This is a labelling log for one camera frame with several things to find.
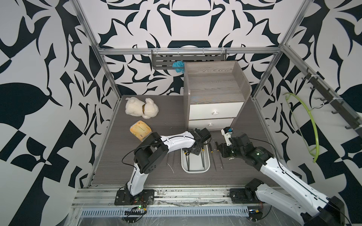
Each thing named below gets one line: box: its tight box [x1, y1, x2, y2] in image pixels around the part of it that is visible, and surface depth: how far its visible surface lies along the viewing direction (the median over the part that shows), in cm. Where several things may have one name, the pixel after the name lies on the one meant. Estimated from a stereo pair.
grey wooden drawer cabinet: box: [183, 60, 253, 131], surface depth 83 cm
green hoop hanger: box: [282, 92, 320, 164], surface depth 69 cm
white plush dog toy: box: [124, 96, 159, 120], surface depth 104 cm
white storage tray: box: [180, 140, 211, 173], surface depth 87 cm
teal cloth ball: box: [172, 60, 185, 73], surface depth 93 cm
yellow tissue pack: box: [129, 120, 153, 142], surface depth 98 cm
